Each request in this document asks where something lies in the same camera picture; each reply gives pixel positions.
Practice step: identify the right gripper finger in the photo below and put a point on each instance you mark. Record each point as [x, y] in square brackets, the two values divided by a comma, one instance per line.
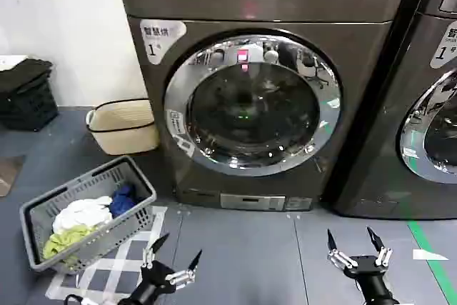
[341, 258]
[382, 253]

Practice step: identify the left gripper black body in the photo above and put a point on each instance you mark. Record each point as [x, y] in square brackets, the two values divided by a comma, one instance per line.
[151, 278]

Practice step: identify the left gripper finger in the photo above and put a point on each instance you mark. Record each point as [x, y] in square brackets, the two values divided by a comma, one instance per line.
[148, 256]
[182, 276]

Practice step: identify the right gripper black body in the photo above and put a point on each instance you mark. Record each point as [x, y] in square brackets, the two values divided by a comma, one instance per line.
[367, 269]

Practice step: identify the grey checkered floor mat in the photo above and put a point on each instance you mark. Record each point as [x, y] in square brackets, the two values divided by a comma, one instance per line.
[107, 269]

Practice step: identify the white floor marker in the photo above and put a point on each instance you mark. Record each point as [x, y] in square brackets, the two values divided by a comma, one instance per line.
[430, 255]

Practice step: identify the green floor tape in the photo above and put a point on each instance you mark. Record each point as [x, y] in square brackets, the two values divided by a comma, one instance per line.
[432, 255]

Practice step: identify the grey plastic laundry basket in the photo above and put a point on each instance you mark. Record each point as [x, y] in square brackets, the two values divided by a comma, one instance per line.
[89, 248]

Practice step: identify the blue cloth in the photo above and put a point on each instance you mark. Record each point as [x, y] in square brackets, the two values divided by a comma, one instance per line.
[123, 201]

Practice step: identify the white cloth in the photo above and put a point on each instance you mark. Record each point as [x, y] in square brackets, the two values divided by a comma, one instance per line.
[84, 214]

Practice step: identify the green cloth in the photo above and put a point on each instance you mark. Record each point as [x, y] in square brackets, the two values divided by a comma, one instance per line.
[66, 239]

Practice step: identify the beige fabric basket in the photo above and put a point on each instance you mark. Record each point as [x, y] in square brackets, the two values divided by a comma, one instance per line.
[121, 130]

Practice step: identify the round glass dryer door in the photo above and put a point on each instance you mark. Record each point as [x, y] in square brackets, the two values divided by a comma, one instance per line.
[439, 133]
[250, 108]

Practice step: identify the brown floor mat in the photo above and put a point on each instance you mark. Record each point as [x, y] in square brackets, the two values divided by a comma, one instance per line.
[9, 174]

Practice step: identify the black plastic crate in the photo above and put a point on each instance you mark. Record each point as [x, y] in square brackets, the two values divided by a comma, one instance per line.
[28, 108]

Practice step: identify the white dryer label sticker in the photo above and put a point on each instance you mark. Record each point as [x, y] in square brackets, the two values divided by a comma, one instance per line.
[446, 48]
[160, 39]

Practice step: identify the stack of black cloths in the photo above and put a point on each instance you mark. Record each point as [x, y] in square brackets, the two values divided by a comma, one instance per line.
[25, 71]

